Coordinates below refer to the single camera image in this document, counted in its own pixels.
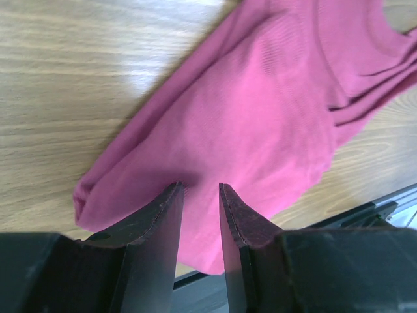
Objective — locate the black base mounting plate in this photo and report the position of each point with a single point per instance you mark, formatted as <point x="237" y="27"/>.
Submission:
<point x="342" y="218"/>

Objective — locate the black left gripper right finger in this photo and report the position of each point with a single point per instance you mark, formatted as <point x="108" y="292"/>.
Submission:
<point x="309" y="267"/>

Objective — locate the maroon red tank top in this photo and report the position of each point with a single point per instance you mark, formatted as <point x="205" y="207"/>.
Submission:
<point x="262" y="105"/>

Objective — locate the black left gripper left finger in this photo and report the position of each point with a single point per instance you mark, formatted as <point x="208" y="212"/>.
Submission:
<point x="127" y="267"/>

